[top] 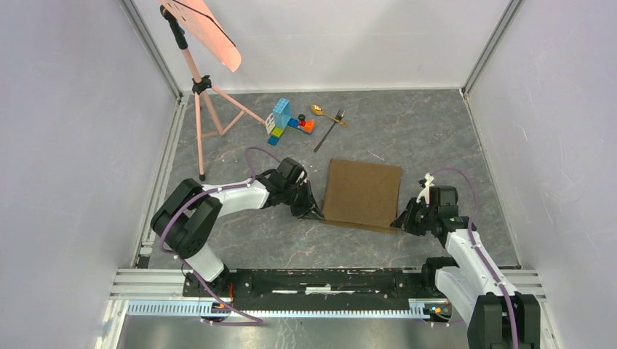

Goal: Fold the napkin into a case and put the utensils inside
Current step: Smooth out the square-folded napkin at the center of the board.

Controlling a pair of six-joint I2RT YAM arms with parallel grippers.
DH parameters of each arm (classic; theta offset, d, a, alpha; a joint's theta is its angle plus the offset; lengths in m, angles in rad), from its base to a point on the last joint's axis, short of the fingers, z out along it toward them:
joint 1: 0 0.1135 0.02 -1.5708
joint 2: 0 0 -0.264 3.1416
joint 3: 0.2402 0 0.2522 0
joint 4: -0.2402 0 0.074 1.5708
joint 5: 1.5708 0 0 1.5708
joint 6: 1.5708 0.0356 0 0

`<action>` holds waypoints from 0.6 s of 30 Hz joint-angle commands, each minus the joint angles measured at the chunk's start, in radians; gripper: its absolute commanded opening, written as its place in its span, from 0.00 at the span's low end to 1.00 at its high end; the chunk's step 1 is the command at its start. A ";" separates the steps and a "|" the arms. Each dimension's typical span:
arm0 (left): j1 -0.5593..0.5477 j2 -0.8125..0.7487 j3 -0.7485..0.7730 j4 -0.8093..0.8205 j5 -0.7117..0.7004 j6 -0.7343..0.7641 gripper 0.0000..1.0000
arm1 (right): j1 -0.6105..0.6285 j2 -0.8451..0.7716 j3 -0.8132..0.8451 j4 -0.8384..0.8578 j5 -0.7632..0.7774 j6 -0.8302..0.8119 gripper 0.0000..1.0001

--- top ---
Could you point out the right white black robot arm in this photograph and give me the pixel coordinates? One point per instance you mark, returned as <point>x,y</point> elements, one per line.
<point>495,312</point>

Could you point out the pink music stand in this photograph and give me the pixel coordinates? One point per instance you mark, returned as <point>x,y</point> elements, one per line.
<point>192,22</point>

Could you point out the colourful toy block structure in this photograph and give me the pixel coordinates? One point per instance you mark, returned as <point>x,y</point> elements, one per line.
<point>281,119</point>

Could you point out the brown cloth napkin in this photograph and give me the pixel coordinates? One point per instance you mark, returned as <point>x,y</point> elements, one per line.
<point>362,195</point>

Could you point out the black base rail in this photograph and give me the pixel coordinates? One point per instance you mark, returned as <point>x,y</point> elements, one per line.
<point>329,289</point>

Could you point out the black fork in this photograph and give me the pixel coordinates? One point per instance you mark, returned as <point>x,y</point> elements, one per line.
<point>321,142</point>

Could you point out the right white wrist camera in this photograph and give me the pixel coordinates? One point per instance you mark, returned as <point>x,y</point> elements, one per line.
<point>426,184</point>

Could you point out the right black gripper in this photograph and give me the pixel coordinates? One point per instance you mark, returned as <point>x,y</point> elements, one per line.
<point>404,221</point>

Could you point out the white slotted cable duct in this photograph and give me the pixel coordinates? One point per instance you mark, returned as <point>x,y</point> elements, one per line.
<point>213,309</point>

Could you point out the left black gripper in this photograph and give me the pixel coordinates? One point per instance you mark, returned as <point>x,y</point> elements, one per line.
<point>308,204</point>

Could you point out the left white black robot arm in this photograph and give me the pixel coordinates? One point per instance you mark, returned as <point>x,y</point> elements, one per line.
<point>185,220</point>

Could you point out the gold spoon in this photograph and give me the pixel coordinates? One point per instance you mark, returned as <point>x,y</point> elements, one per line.
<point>318,111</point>

